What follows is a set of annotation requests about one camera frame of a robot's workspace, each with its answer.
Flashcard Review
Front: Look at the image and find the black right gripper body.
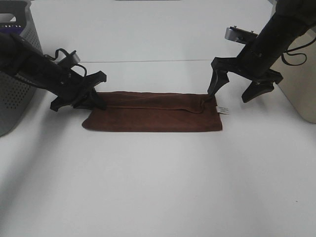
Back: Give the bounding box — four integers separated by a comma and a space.
211, 49, 283, 84

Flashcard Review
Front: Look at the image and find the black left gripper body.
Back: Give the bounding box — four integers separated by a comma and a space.
57, 71, 107, 107

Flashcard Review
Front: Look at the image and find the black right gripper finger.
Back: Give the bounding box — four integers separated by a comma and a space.
242, 81, 274, 103
207, 69, 229, 95

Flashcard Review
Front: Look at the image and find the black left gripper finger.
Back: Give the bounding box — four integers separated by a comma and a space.
73, 89, 107, 110
50, 97, 73, 112

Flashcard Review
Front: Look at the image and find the brown towel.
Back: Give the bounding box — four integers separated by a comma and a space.
82, 91, 223, 132

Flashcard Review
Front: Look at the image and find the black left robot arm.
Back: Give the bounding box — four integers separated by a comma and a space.
0, 33, 107, 111

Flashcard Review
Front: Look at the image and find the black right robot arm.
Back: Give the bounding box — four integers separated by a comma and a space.
207, 0, 316, 103

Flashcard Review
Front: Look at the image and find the white towel care label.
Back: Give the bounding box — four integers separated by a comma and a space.
216, 106, 230, 115

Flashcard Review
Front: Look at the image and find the grey perforated laundry basket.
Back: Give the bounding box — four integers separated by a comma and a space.
0, 0, 42, 136

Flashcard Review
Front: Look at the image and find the beige storage bin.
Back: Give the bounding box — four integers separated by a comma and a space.
268, 0, 316, 124

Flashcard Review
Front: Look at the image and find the purple cloth in basket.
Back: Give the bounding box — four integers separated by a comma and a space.
0, 25, 24, 35

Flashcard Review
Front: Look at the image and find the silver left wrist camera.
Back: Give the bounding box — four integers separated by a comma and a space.
58, 50, 80, 69

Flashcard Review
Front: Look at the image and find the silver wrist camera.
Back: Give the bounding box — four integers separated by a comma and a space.
225, 26, 258, 44
58, 50, 80, 69

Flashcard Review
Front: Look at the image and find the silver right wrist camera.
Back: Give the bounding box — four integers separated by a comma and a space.
225, 26, 258, 44

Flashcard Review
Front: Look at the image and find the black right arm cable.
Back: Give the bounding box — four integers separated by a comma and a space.
281, 37, 316, 67

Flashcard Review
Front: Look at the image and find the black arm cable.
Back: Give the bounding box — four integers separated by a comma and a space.
281, 37, 316, 67
45, 48, 88, 77

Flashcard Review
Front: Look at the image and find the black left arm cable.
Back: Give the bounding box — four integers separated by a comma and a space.
45, 48, 88, 77

